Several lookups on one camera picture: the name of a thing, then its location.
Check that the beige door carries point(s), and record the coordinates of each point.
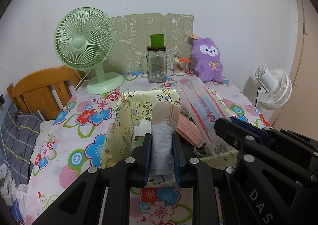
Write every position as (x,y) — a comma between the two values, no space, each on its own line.
(305,53)

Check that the white standing fan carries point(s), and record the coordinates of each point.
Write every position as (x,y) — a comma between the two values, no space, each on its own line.
(275,90)

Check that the dark grey sock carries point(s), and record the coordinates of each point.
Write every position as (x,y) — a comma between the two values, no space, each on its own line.
(201,151)

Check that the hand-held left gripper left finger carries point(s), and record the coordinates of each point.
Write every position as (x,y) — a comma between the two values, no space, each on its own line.
(148,158)

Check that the clear plastic packet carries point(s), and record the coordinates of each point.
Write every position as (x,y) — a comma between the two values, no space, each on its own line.
(201,108)

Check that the crumpled grey white clothes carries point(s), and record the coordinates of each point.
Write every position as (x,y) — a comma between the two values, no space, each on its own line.
(7,185)

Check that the grey plaid pillow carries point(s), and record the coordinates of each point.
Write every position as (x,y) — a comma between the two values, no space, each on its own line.
(17,135)

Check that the white face mask stack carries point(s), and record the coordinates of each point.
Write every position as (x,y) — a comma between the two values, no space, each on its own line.
(140,128)

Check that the green cartoon printed board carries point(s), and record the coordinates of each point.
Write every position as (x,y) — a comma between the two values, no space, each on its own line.
(129,31)

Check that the wooden bed headboard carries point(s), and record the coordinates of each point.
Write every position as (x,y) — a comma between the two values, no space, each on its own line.
(37,85)

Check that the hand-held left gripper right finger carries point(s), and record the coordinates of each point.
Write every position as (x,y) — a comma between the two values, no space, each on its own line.
(177,163)

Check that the wall power outlet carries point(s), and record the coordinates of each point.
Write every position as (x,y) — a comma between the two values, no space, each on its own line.
(2,100)

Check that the purple plush bunny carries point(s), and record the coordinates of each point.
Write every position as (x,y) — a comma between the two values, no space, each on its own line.
(208,66)

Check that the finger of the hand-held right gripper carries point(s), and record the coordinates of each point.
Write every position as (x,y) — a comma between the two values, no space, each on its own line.
(253,129)
(248,148)

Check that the yellow cartoon fabric storage box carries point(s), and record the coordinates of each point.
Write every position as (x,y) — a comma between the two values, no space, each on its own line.
(124,125)

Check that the green desk fan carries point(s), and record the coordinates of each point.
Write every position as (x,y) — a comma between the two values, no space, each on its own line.
(79,41)

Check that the glass mug jar green lid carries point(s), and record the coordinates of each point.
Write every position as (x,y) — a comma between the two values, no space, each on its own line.
(157,68)

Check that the clear cotton swab container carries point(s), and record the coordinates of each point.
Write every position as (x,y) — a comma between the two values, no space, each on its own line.
(179,68)

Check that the pink packet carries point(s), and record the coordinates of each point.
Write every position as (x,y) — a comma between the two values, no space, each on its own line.
(187,129)

